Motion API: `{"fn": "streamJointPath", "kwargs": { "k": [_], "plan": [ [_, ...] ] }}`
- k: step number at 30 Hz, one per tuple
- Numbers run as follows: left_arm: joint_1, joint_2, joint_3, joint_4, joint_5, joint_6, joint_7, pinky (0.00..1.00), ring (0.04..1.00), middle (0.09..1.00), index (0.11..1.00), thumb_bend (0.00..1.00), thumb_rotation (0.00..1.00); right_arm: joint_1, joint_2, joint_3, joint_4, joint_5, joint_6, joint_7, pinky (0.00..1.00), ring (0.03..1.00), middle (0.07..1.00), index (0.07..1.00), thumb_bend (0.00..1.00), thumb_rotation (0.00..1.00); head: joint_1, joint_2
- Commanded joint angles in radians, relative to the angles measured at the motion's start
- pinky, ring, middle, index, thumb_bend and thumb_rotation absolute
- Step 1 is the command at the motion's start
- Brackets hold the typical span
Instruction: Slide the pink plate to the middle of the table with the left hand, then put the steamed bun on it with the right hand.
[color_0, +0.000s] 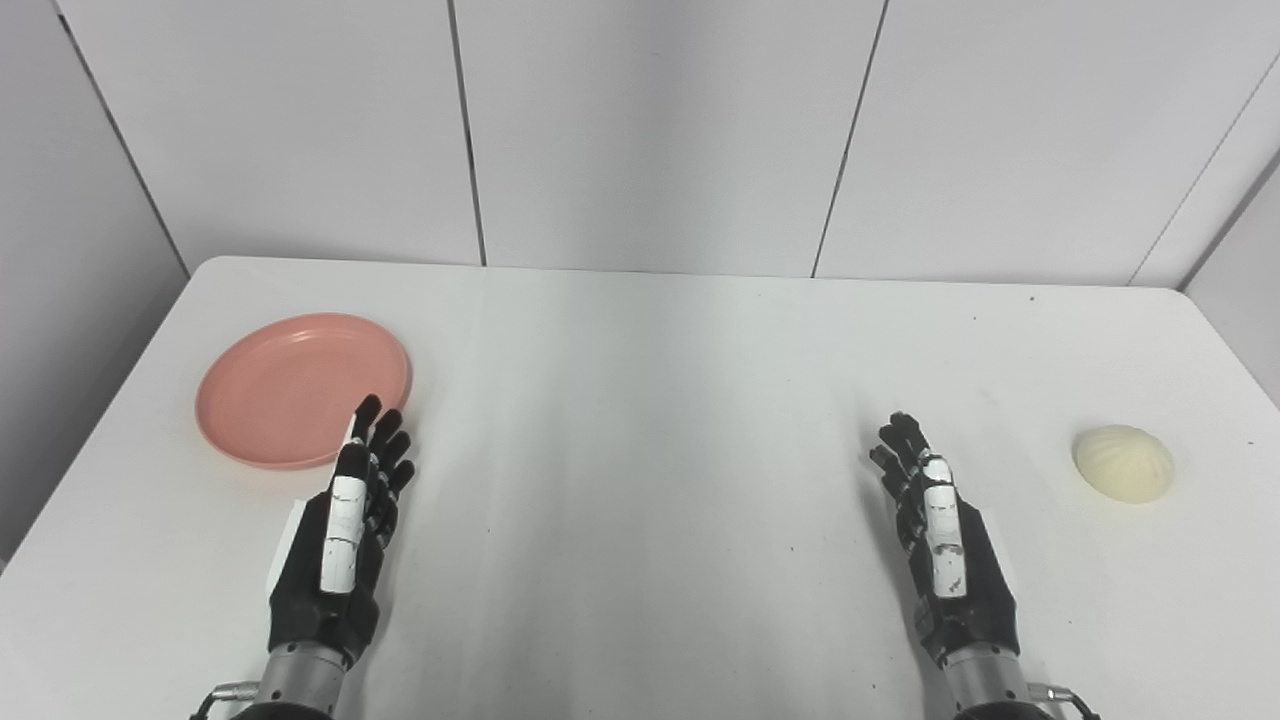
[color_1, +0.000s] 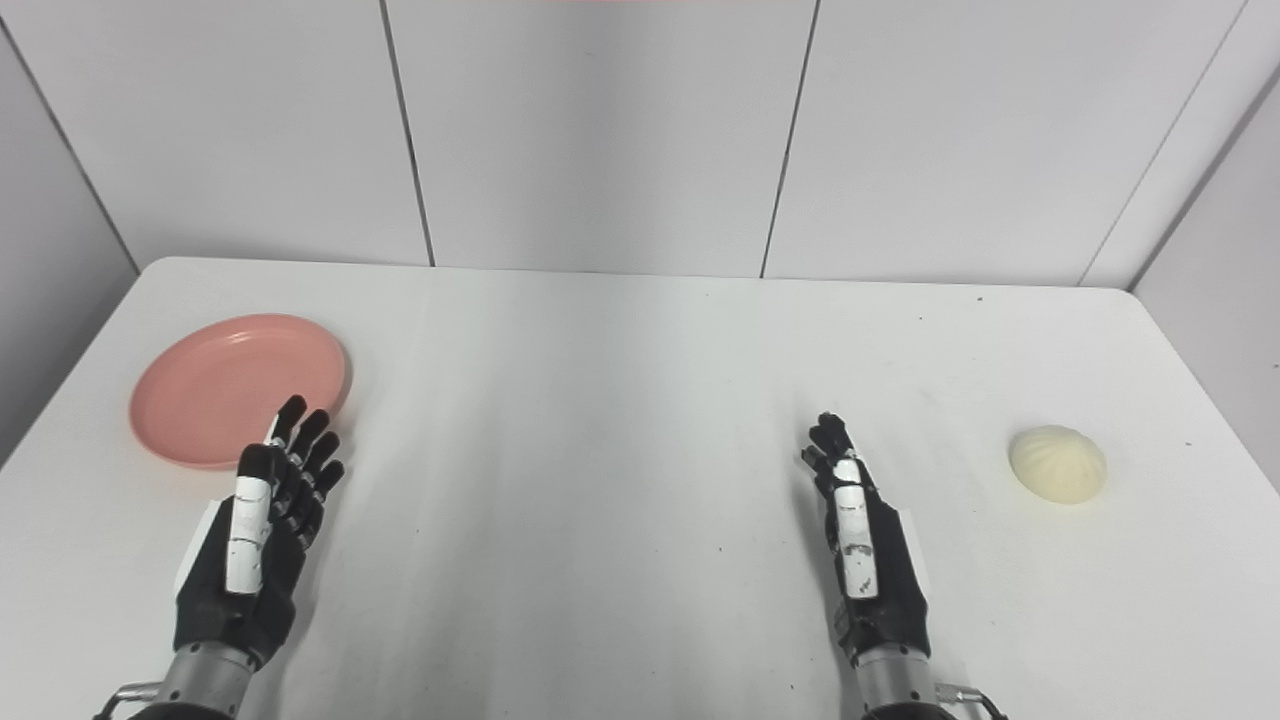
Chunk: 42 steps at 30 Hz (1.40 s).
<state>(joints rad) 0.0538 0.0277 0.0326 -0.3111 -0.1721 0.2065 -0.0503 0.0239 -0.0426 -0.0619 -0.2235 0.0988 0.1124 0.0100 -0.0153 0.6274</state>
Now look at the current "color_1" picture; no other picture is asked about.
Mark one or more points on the pink round plate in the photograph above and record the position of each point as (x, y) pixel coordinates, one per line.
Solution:
(225, 385)

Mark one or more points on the cream steamed bun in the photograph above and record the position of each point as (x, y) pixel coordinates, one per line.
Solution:
(1058, 465)

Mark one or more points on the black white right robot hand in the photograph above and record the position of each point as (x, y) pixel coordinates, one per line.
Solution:
(890, 590)

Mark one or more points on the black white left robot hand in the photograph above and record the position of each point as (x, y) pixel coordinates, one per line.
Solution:
(230, 610)

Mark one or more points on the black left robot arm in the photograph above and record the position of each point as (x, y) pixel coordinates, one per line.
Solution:
(205, 685)

